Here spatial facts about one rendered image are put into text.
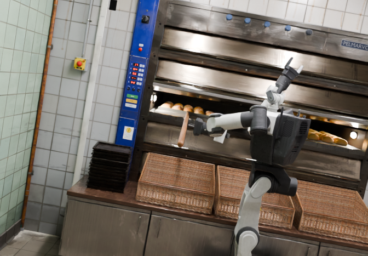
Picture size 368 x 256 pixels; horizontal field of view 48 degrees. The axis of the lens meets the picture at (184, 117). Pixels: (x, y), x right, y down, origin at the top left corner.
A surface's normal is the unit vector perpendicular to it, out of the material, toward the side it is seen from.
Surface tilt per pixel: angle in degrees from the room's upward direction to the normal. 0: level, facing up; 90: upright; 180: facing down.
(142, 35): 90
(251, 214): 90
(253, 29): 90
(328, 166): 70
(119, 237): 90
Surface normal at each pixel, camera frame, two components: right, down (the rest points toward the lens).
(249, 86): 0.04, -0.25
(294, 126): -0.58, -0.03
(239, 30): -0.02, 0.09
